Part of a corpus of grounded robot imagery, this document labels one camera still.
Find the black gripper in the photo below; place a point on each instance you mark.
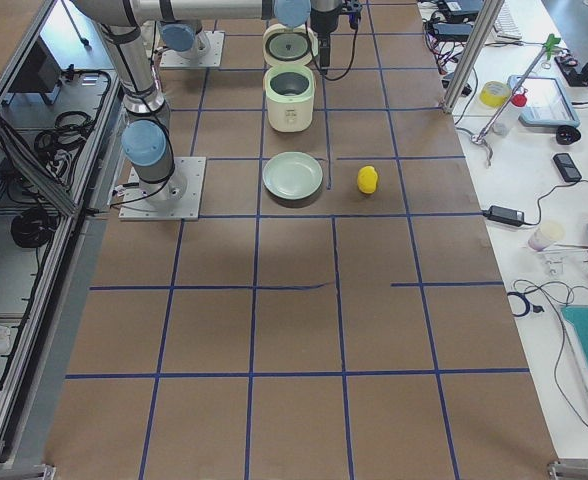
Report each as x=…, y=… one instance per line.
x=323, y=22

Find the white rice cooker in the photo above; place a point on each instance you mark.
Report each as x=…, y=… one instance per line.
x=289, y=83

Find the green plate near yellow toy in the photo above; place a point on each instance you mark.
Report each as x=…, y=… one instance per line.
x=292, y=175

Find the yellow toy potato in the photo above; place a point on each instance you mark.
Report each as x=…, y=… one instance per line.
x=367, y=180

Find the yellow tape roll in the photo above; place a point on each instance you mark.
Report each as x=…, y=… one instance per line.
x=494, y=94

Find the red capped bottle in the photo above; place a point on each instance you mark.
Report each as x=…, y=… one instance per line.
x=516, y=102

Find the metal rod stand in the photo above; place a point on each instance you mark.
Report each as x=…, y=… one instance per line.
x=547, y=49

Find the teach pendant tablet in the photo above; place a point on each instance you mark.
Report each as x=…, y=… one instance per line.
x=547, y=104

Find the black power brick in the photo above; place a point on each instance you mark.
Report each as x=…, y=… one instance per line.
x=504, y=215

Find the black remote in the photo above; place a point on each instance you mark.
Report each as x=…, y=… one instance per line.
x=566, y=168

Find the plastic cup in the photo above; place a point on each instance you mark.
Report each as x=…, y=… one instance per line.
x=547, y=233

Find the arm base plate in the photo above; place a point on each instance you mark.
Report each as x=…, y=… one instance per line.
x=180, y=198
x=171, y=60

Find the aluminium frame post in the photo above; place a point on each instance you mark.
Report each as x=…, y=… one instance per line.
x=482, y=27

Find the black coiled cable floor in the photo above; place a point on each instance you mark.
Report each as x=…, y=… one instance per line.
x=33, y=228

